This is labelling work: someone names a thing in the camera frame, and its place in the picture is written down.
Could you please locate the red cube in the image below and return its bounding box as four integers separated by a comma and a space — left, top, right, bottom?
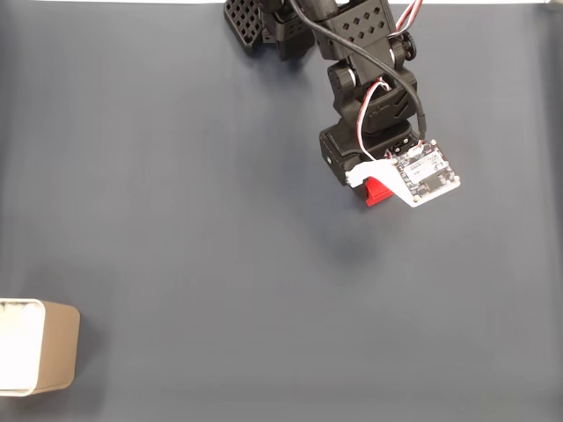
364, 175, 399, 207

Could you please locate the beige box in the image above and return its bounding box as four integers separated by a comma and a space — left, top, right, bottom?
0, 298, 82, 397

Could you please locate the white padding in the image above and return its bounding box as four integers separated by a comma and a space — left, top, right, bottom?
0, 301, 43, 392

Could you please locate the red white black servo wire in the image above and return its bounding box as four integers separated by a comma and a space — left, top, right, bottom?
357, 77, 393, 162
392, 0, 424, 37

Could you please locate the white camera board mount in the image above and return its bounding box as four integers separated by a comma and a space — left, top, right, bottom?
345, 139, 462, 209

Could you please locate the black camera cable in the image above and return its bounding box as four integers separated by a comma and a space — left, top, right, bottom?
288, 0, 428, 138

